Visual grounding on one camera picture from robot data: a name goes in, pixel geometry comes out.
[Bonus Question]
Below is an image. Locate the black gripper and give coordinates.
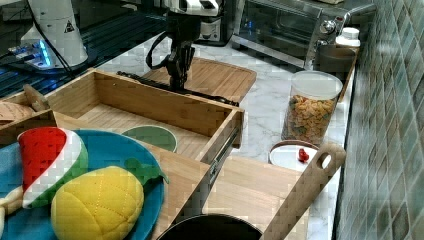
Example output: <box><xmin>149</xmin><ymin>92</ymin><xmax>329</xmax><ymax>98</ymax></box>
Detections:
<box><xmin>166</xmin><ymin>11</ymin><xmax>200</xmax><ymax>90</ymax></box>

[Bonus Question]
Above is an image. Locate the wooden drawer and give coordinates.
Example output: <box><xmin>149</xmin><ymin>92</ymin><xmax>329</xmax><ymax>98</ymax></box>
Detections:
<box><xmin>46</xmin><ymin>69</ymin><xmax>244</xmax><ymax>164</ymax></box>

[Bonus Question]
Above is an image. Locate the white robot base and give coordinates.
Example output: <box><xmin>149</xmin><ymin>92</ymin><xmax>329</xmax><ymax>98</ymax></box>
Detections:
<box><xmin>8</xmin><ymin>0</ymin><xmax>92</xmax><ymax>75</ymax></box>

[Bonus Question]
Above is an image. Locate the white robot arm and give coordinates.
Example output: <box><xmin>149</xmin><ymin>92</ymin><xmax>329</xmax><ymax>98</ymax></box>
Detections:
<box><xmin>146</xmin><ymin>0</ymin><xmax>224</xmax><ymax>90</ymax></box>

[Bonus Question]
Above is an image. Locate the wooden cutting board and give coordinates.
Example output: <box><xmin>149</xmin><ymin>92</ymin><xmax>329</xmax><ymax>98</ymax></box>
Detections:
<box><xmin>139</xmin><ymin>57</ymin><xmax>257</xmax><ymax>107</ymax></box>

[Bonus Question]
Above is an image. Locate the green ceramic plate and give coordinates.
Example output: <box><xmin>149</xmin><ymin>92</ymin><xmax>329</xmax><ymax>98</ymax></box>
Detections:
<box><xmin>123</xmin><ymin>125</ymin><xmax>178</xmax><ymax>152</ymax></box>

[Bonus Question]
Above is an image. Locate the stainless steel toaster oven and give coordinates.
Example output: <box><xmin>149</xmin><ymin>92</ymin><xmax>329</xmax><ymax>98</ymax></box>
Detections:
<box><xmin>231</xmin><ymin>0</ymin><xmax>376</xmax><ymax>69</ymax></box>

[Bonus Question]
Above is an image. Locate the clear cereal container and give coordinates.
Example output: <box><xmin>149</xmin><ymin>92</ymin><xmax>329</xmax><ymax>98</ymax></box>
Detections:
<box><xmin>281</xmin><ymin>70</ymin><xmax>343</xmax><ymax>146</ymax></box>

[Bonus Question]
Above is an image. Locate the white lid red knob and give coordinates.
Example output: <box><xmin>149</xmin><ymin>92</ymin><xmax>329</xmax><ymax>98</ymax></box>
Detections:
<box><xmin>268</xmin><ymin>140</ymin><xmax>318</xmax><ymax>171</ymax></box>

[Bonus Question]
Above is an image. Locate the plush watermelon slice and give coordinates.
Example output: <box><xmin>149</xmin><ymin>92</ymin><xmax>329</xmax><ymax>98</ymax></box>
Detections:
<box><xmin>17</xmin><ymin>127</ymin><xmax>88</xmax><ymax>209</ymax></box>

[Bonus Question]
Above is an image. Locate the yellow plush lemon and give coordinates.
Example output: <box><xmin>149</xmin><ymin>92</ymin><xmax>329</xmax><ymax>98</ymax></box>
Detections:
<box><xmin>50</xmin><ymin>157</ymin><xmax>170</xmax><ymax>240</ymax></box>

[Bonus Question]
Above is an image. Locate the black cylindrical cup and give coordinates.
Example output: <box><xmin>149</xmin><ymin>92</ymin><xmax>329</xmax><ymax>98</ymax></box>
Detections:
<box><xmin>313</xmin><ymin>45</ymin><xmax>356</xmax><ymax>83</ymax></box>

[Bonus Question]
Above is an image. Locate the black utensil pot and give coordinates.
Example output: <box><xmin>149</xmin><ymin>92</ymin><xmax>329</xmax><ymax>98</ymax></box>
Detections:
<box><xmin>157</xmin><ymin>214</ymin><xmax>262</xmax><ymax>240</ymax></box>

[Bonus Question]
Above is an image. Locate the white lidded spice jar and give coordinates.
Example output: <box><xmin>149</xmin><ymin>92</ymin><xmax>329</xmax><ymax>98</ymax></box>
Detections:
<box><xmin>335</xmin><ymin>27</ymin><xmax>360</xmax><ymax>47</ymax></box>

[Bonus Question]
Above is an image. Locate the cream plush toy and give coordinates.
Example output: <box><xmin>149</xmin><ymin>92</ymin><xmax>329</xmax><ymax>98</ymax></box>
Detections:
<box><xmin>0</xmin><ymin>186</ymin><xmax>23</xmax><ymax>237</ymax></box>

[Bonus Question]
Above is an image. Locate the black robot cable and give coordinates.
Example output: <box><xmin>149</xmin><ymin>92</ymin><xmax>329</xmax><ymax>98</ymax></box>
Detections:
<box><xmin>145</xmin><ymin>31</ymin><xmax>174</xmax><ymax>71</ymax></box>

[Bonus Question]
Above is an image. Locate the black drawer handle bar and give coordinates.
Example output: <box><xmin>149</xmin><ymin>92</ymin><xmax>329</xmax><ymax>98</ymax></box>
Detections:
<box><xmin>116</xmin><ymin>71</ymin><xmax>240</xmax><ymax>107</ymax></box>

